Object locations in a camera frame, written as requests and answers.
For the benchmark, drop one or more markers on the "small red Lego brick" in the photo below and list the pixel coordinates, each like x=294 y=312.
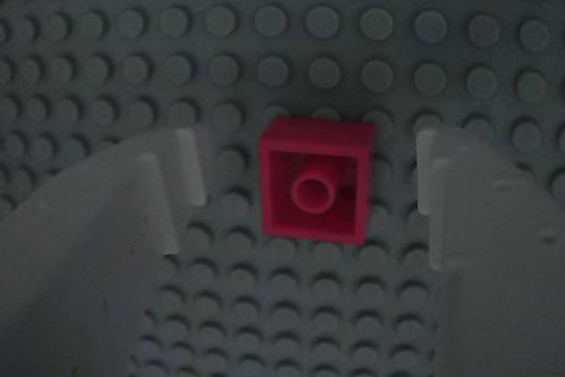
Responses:
x=315 y=183

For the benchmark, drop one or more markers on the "grey Lego baseplate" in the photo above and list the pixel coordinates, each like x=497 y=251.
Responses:
x=282 y=32

